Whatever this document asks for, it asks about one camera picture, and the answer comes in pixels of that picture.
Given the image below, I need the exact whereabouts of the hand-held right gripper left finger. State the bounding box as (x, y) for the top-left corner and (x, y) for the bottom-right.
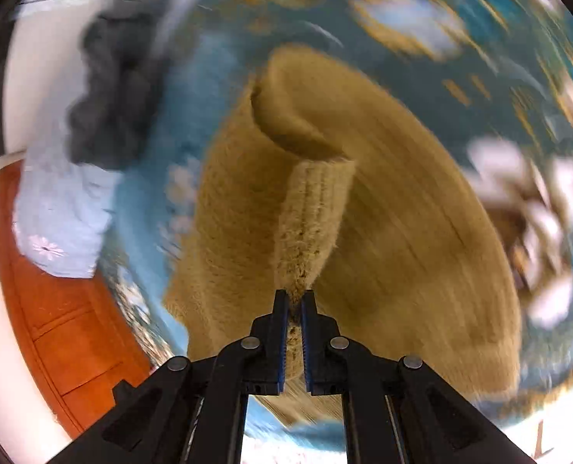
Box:
(46, 289), (288, 464)

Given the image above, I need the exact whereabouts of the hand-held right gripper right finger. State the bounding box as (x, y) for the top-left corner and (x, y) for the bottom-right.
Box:
(301, 289), (537, 464)

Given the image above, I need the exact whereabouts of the tan knit sweater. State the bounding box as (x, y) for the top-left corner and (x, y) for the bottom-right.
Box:
(163, 44), (523, 427)

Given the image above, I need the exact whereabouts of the light blue embroidered garment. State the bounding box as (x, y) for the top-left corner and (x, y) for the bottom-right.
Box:
(13, 152), (123, 280)

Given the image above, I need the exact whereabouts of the dark grey garment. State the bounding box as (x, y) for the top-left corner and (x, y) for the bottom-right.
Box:
(65, 0), (171, 172)

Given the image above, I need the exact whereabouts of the teal floral blanket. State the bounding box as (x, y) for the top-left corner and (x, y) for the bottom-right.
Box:
(98, 0), (573, 464)

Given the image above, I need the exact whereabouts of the orange wooden bed frame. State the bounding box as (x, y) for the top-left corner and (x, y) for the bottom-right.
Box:
(0, 163), (153, 440)

